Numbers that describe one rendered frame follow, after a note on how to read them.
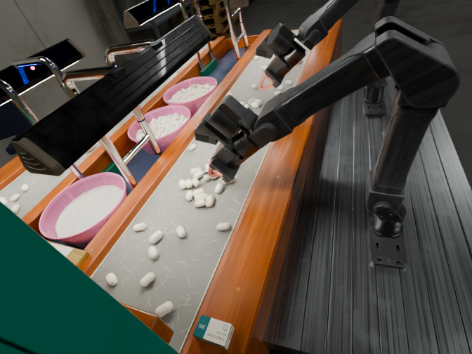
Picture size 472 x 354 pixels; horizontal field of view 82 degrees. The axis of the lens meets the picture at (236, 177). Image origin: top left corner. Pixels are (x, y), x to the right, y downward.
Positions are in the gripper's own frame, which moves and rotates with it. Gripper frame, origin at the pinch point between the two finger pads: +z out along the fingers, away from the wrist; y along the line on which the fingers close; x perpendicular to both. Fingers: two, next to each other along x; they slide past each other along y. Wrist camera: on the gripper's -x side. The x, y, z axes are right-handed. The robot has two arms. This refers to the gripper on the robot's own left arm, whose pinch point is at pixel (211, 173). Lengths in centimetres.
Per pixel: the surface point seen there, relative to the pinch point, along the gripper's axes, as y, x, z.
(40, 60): -12, -58, 22
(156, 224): 13.6, -2.8, 14.8
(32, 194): 11, -40, 59
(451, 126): -144, 121, -16
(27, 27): -157, -191, 191
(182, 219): 10.7, 1.5, 9.6
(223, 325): 33.0, 12.8, -10.7
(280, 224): 9.3, 16.9, -12.3
